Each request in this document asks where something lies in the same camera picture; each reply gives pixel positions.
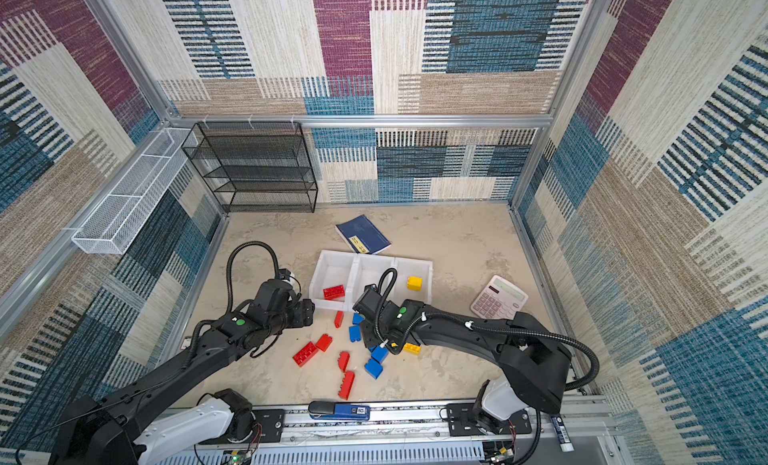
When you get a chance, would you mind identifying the small red lego beside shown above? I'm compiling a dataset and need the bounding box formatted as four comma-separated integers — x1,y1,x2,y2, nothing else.
334,311,344,329

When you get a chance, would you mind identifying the red lego brick top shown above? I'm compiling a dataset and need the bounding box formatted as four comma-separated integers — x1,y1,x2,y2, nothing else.
323,285,346,301

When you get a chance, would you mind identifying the yellow lego brick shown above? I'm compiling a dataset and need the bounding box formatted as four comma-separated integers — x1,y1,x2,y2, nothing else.
406,276,423,291

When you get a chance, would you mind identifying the long red lego brick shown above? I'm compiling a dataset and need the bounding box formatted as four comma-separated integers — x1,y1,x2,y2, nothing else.
293,342,320,367

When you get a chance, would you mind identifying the small red lego brick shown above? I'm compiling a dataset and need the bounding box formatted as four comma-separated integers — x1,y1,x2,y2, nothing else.
315,334,333,352

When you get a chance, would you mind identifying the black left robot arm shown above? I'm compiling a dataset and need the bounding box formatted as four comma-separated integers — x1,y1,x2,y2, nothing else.
13,240,315,464

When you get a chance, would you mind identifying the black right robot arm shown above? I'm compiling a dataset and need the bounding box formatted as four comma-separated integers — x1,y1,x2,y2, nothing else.
353,267,600,421

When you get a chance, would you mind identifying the blue lego brick left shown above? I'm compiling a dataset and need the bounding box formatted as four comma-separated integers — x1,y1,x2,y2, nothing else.
349,325,362,343

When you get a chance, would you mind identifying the blue lego brick lower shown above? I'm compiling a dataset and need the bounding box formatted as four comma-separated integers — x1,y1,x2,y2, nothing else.
371,346,389,364

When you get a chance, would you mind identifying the yellow lego open underside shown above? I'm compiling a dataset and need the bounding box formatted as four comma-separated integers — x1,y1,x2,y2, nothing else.
403,343,421,355

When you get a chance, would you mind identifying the blue lego brick bottom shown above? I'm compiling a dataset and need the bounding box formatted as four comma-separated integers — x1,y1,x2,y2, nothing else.
364,358,383,379

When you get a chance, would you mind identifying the white three-compartment bin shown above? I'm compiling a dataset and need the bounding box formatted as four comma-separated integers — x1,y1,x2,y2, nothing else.
306,250,434,312

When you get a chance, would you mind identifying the red stepped lego brick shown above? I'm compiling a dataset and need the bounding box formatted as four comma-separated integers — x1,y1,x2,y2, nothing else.
338,371,355,400

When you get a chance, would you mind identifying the blue notebook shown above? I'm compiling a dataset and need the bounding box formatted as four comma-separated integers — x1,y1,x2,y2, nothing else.
335,215,391,255

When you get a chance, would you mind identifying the pink calculator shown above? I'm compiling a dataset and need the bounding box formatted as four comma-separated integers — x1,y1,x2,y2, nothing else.
470,275,529,319

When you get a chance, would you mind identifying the aluminium rail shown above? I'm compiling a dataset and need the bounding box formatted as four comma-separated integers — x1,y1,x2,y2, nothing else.
197,395,613,448

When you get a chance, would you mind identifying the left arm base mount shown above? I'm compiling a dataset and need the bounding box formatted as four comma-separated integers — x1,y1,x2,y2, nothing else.
243,409,286,446

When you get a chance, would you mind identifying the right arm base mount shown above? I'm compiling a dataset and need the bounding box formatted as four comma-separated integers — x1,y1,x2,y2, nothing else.
440,402,533,437

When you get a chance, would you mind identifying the black wire shelf rack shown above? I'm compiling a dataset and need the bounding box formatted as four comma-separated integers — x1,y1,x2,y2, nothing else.
182,121,318,213

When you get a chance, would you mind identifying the white wire mesh basket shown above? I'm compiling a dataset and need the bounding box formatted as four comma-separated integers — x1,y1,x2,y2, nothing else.
72,127,189,255

